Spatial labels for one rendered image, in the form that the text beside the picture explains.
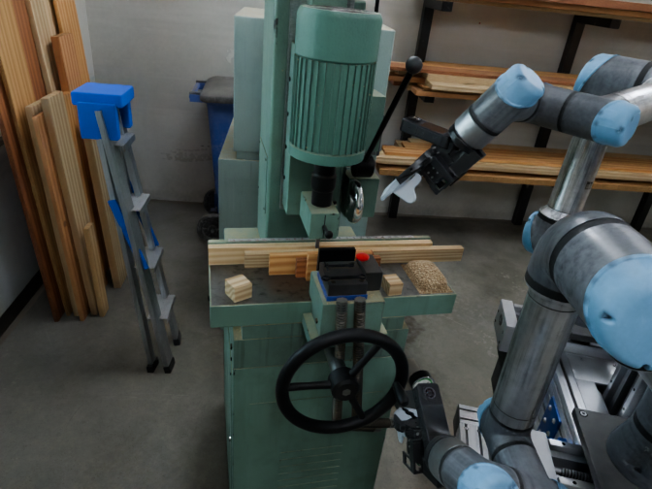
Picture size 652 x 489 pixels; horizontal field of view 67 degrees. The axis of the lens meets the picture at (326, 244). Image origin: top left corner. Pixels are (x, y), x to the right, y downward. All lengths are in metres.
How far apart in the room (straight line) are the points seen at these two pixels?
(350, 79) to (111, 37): 2.66
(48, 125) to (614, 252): 2.06
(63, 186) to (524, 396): 1.99
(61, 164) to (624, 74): 2.00
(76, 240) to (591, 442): 2.10
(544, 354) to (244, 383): 0.74
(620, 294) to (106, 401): 1.95
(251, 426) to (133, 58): 2.67
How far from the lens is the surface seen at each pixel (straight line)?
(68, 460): 2.08
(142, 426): 2.11
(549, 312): 0.78
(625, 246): 0.64
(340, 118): 1.06
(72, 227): 2.45
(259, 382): 1.28
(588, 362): 1.52
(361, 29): 1.03
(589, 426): 1.18
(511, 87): 0.93
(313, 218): 1.17
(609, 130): 0.97
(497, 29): 3.65
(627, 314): 0.60
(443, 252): 1.39
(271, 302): 1.14
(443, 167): 1.00
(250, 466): 1.52
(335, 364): 1.10
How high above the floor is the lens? 1.56
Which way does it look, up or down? 29 degrees down
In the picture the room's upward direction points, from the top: 6 degrees clockwise
